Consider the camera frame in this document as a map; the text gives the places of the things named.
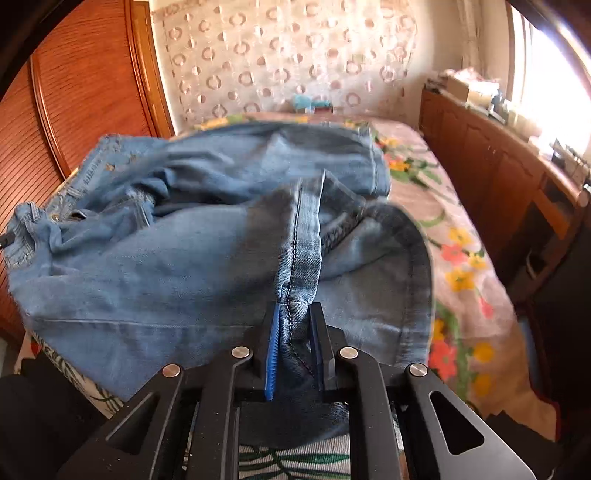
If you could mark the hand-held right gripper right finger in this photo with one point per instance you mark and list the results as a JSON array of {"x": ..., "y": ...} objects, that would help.
[{"x": 316, "y": 341}]

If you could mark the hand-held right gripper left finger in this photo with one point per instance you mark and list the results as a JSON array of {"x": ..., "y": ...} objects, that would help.
[{"x": 272, "y": 355}]

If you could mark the blue denim pants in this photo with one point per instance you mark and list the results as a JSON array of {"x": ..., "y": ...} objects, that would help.
[{"x": 184, "y": 277}]

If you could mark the floral blanket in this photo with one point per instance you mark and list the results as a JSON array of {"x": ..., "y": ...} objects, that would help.
[{"x": 461, "y": 240}]

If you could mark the cardboard box with blue cloth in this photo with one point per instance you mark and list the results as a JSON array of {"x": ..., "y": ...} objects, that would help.
[{"x": 318, "y": 108}]

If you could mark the long wooden cabinet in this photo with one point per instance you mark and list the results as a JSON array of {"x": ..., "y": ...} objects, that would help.
[{"x": 485, "y": 157}]

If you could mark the circle-patterned curtain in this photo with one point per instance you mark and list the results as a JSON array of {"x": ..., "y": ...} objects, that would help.
[{"x": 277, "y": 55}]

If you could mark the beige cardboard box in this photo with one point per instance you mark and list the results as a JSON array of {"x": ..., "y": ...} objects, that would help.
[{"x": 464, "y": 87}]

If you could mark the grey electronic device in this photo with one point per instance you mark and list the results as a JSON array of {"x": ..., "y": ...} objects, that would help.
[{"x": 570, "y": 159}]

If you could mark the wooden headboard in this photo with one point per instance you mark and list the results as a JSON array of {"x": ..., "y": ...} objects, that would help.
[{"x": 83, "y": 92}]

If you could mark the window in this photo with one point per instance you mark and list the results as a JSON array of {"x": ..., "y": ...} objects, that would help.
[{"x": 545, "y": 92}]

